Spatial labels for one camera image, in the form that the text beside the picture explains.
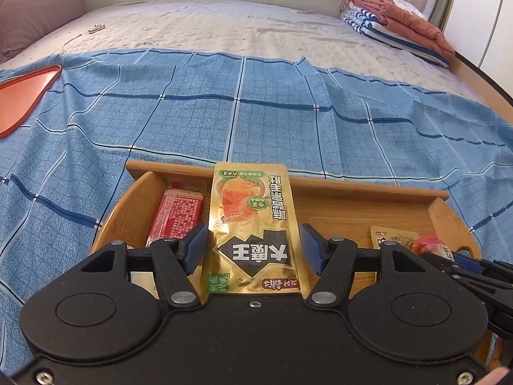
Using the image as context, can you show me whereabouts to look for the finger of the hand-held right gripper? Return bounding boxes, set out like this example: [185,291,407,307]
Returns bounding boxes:
[453,252,513,275]
[421,253,513,309]

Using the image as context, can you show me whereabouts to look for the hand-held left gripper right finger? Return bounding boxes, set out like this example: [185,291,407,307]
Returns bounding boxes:
[300,224,431,310]

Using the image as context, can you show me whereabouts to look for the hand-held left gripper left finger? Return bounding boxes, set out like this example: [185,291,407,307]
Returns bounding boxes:
[80,222,209,310]

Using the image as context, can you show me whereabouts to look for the round jelly cup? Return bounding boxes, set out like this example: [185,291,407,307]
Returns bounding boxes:
[415,235,453,259]

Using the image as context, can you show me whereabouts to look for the wooden tray with handles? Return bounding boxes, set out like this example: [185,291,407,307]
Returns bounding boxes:
[91,159,498,370]

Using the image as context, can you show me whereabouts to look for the gold snack packet black label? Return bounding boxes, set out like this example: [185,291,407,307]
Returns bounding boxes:
[199,161,311,302]

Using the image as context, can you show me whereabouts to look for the red flat packet white text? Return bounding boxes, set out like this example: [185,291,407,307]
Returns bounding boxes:
[145,180,203,249]

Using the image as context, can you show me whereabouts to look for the small beige snack packet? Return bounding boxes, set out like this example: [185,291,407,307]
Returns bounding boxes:
[369,225,421,251]

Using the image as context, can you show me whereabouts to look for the blue checkered bed sheet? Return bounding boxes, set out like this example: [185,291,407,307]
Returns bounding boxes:
[0,48,513,370]

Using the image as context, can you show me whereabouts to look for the beige quilted mattress pad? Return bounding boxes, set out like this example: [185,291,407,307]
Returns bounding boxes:
[0,0,477,101]

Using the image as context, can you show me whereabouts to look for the red plastic tray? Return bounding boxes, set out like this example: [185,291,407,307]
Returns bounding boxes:
[0,64,63,139]

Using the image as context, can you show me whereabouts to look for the blue white striped folded blanket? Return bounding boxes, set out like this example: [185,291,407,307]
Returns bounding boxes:
[340,2,450,68]

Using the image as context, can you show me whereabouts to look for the white wardrobe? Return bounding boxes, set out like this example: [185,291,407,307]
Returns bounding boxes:
[441,0,513,101]

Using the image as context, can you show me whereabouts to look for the pink folded blanket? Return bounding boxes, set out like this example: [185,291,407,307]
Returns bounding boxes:
[345,0,455,55]

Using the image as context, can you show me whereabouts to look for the grey-green curtain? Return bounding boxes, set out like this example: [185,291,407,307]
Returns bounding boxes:
[429,0,461,35]

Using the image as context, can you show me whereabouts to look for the white folded cloth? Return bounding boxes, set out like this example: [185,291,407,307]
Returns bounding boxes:
[392,0,427,19]

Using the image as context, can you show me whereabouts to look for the purple pillow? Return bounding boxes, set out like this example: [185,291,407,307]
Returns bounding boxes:
[0,0,87,64]

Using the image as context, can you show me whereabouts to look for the wooden bed side rail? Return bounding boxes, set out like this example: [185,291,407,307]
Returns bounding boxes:
[447,50,513,117]

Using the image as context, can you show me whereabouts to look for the white corded switch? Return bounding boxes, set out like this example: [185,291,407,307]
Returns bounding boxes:
[60,23,107,54]

